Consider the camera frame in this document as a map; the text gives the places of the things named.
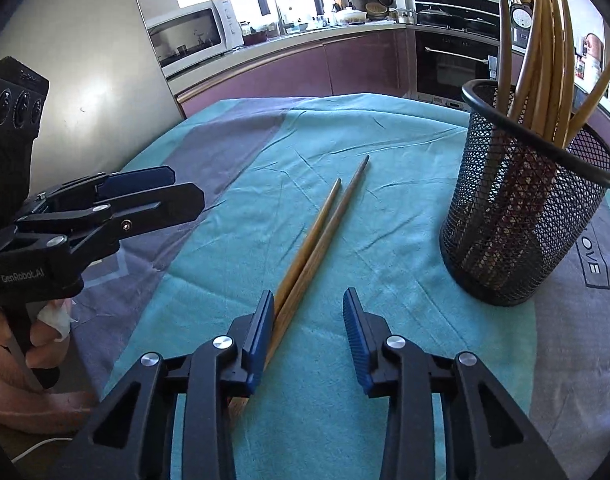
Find black mesh utensil holder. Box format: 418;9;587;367
440;79;610;308

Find white casserole dish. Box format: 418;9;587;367
335;7;370;26

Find dark brown wooden chopstick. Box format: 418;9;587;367
227;155;371;416
272;178;343;313

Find purple kitchen cabinets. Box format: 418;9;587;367
176;27;417;117

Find teal and purple blanket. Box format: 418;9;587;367
70;92;610;480

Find white microwave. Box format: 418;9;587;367
145;0;246;81

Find steel kitchen faucet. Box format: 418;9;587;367
272;0;295;32

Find white tissue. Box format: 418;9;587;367
37;302;79;344

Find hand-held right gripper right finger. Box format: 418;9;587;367
341;287;569;480

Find silver refrigerator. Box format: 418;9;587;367
0;0;187;221

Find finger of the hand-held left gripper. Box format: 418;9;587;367
15;182;206;267
35;165;177;213

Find black built-in oven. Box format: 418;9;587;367
413;30;501;107

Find person's left hand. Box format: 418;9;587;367
0;299;78;391

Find white cable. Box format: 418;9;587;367
10;436;76;465

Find bunch of wooden chopsticks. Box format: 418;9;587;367
478;0;610;276

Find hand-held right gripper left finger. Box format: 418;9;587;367
50;289;277;480

